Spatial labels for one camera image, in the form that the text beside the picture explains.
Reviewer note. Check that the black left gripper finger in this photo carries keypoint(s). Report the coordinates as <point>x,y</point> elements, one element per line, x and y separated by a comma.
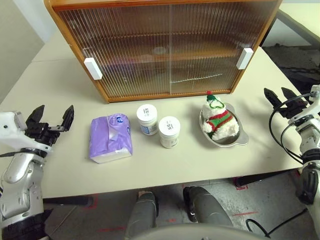
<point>67,118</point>
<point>36,116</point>

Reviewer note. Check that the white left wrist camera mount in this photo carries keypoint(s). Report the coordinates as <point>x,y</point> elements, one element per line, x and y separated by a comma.
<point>10,130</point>

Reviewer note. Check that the ribbed glass sliding door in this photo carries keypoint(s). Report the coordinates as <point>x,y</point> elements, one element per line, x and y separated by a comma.
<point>212,37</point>
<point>120,50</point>

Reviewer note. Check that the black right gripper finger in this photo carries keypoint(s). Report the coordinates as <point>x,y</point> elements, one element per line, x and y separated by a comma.
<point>273,100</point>
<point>290,96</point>

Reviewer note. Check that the grey rounded left leg cover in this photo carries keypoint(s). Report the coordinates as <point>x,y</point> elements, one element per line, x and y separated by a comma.
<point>142,215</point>

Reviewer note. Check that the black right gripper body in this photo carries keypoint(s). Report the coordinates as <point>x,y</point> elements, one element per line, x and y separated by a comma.
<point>296,107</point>

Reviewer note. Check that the wooden shelf board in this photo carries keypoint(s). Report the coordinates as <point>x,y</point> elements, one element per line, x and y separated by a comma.
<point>200,58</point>

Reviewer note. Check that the grey curved robot torso rim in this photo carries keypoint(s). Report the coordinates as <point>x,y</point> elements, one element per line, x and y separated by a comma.
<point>200,232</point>

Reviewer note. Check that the white plush toy red-green sweater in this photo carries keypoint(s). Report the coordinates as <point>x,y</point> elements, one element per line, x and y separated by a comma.
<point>225,125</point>

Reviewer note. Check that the grey rounded right leg cover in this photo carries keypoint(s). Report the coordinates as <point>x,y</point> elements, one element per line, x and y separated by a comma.
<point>207,207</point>

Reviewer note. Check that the beige side table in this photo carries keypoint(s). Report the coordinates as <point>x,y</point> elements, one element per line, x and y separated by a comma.
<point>300,12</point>

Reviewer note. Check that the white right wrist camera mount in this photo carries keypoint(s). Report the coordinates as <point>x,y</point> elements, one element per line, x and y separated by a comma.
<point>315,92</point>

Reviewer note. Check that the purple tissue pack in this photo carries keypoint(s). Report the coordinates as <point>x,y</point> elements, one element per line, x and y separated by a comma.
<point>110,140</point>

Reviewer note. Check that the grey rounded leg cover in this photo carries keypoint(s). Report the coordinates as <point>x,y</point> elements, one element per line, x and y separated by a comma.
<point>207,207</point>
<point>142,215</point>

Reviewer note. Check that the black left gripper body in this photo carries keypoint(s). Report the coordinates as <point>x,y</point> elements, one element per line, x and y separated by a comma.
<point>40,132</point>

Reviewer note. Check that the wooden cabinet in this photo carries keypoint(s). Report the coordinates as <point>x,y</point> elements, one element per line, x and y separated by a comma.
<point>160,2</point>

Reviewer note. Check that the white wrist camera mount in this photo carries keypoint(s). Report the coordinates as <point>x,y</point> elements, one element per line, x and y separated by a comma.
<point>315,92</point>
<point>10,130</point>

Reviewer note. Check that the white jar with blue label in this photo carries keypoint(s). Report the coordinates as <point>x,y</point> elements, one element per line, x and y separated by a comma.
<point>147,115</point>
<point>169,127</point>

